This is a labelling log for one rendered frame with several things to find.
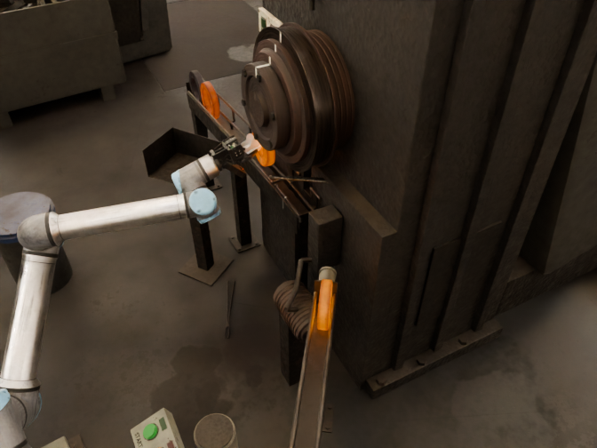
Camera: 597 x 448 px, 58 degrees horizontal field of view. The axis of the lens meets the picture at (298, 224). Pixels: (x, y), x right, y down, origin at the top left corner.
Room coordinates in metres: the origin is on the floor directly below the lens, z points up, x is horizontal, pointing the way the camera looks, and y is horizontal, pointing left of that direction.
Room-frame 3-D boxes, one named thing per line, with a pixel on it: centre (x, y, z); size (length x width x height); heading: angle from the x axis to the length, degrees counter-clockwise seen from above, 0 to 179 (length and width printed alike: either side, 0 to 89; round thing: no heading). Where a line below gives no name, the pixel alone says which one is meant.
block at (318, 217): (1.38, -0.10, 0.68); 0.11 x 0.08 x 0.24; 117
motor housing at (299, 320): (1.23, -0.01, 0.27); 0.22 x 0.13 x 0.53; 27
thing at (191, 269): (1.90, 0.49, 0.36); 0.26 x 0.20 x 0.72; 62
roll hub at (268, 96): (1.54, 0.11, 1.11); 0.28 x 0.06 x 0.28; 27
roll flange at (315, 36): (1.62, -0.05, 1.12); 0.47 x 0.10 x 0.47; 27
